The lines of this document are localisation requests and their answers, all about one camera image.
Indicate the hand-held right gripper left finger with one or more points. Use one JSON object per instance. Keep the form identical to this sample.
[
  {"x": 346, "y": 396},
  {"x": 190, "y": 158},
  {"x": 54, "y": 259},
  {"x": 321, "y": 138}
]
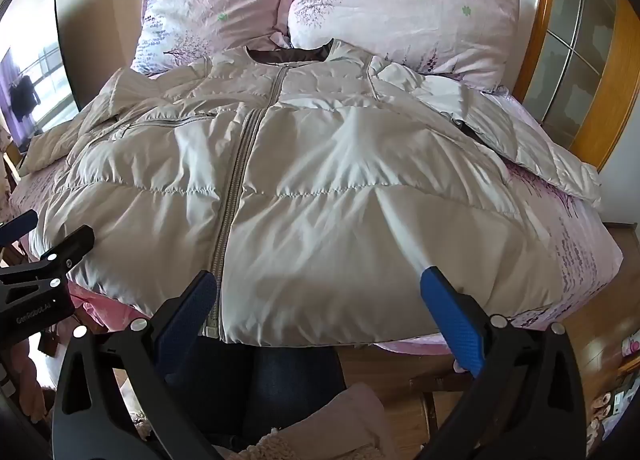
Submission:
[{"x": 192, "y": 312}]

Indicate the wooden headboard with glass panels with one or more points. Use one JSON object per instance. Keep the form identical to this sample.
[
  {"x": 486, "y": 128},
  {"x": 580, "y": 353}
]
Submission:
[{"x": 565, "y": 40}]

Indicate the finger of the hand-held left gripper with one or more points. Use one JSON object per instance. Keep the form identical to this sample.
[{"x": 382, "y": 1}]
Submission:
[
  {"x": 20, "y": 225},
  {"x": 60, "y": 252}
]

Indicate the white puffer jacket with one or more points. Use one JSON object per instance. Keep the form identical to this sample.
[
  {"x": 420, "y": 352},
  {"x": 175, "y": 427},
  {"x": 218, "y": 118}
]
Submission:
[{"x": 320, "y": 180}]

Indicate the pink floral bed sheet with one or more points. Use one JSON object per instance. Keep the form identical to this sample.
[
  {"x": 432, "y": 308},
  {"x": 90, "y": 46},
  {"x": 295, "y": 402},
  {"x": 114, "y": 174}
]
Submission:
[{"x": 575, "y": 260}]

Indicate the beige fleece clothing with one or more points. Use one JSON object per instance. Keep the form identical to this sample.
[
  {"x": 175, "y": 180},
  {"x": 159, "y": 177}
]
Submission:
[{"x": 320, "y": 430}]

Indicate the person's leg in dark jeans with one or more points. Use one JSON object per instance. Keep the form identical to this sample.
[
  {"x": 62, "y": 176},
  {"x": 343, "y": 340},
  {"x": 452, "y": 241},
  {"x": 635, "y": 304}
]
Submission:
[{"x": 295, "y": 380}]

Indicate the pink floral pillow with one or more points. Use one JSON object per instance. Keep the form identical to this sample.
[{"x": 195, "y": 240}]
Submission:
[
  {"x": 210, "y": 0},
  {"x": 400, "y": 5}
]

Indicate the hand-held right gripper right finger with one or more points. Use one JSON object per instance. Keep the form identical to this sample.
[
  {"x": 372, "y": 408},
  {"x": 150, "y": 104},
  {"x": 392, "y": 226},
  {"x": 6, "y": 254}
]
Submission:
[{"x": 452, "y": 320}]

